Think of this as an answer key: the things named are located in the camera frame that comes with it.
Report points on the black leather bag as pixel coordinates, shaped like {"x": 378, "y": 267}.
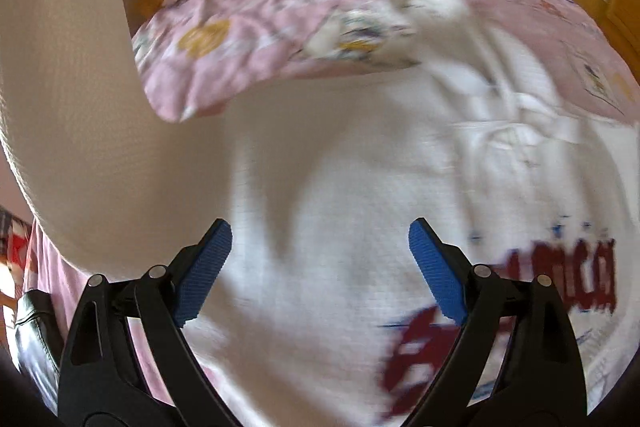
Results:
{"x": 39, "y": 345}

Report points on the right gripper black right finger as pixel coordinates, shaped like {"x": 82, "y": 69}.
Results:
{"x": 515, "y": 361}

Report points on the white knitted garment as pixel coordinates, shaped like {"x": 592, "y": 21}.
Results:
{"x": 320, "y": 316}

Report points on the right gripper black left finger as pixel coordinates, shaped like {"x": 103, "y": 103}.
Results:
{"x": 101, "y": 380}

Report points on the pink patterned bed quilt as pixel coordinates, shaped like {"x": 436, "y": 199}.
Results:
{"x": 194, "y": 56}

